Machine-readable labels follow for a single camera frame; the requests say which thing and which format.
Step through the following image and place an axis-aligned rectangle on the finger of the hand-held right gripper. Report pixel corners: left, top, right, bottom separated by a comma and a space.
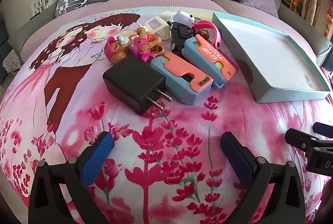
285, 129, 333, 154
313, 122, 333, 134

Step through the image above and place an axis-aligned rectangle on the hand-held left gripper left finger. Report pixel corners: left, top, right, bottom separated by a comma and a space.
29, 131, 114, 224

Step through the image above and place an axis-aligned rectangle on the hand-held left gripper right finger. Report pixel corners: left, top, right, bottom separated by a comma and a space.
221, 131, 305, 224

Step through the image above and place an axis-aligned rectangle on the black power adapter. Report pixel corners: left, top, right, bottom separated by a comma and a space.
103, 56, 172, 115

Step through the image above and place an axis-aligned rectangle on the teal box lid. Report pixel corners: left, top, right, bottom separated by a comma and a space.
212, 12, 331, 104

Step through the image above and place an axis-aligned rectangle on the toy knife with black print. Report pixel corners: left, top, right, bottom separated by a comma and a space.
151, 51, 214, 105

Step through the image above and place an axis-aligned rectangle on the toy knife with white print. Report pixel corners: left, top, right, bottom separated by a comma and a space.
183, 34, 239, 89

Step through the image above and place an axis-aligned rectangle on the pink brown toy dog figure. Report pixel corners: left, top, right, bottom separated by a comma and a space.
104, 27, 164, 64

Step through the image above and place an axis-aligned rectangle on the pink band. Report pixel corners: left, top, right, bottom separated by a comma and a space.
192, 20, 222, 49

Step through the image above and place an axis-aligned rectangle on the black toy car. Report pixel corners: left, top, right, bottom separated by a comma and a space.
170, 21, 194, 54

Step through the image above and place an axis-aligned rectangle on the white round device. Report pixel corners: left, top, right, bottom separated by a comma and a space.
171, 11, 196, 24

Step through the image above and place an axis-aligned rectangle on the printed cartoon blanket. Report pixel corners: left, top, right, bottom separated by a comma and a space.
0, 6, 333, 224

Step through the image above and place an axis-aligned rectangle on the red hanging decoration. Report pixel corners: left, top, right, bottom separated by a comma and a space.
325, 9, 333, 37

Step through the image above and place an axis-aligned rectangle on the white lace cloth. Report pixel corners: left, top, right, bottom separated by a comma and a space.
2, 51, 22, 74

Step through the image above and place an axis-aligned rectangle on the orange patterned bag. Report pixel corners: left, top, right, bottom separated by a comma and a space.
280, 0, 305, 16

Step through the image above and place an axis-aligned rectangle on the dark blue cabinet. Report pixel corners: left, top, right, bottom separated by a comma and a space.
0, 18, 11, 81

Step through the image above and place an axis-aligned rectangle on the white charger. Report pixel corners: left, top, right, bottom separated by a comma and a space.
143, 17, 168, 38

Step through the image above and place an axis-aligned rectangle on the pink sofa cover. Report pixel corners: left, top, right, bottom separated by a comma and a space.
52, 0, 333, 58

